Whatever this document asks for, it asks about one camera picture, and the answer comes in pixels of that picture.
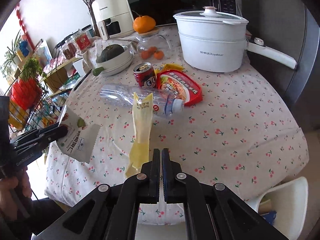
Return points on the small tangerine left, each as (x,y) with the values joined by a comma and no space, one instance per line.
(145,54)

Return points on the clear plastic water bottle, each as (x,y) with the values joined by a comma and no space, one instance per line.
(162,102)

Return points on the glass jar with wooden lid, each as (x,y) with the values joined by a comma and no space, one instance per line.
(153,38)

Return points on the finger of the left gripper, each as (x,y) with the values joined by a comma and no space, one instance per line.
(46,135)
(21,150)

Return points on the red soda can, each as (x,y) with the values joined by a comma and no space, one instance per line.
(145,75)

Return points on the small tangerine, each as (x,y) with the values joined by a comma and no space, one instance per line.
(145,54)
(158,54)
(152,49)

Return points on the green pumpkin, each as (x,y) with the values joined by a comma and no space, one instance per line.
(110,52)

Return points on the white trash bin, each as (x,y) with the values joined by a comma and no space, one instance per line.
(290,201)

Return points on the black wire rack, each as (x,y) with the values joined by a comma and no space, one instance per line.
(30,106)

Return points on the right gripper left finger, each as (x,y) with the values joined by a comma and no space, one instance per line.
(124,200)

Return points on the red instant noodle tray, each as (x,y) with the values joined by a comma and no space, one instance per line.
(181,85)

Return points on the stacked white bowls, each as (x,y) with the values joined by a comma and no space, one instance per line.
(115,65)

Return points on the cherry print tablecloth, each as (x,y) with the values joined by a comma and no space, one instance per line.
(241,134)

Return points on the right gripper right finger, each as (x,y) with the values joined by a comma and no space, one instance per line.
(182,188)

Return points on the black pen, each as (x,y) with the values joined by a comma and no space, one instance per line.
(82,79)

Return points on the small tangerine right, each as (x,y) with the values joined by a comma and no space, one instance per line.
(158,54)

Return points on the yellow foil wrapper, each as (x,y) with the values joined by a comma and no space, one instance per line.
(142,121)

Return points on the large orange on jar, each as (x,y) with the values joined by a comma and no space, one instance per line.
(143,24)

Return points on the person's left hand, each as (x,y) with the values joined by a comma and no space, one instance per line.
(9,208)

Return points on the white snack packet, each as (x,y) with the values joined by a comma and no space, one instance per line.
(80,139)

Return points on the white electric cooking pot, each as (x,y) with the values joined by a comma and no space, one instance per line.
(215,41)

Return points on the small tangerine middle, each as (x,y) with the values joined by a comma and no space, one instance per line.
(152,49)

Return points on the green potted plant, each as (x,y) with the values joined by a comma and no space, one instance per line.
(32,70)

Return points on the cream air fryer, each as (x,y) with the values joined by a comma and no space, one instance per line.
(113,18)

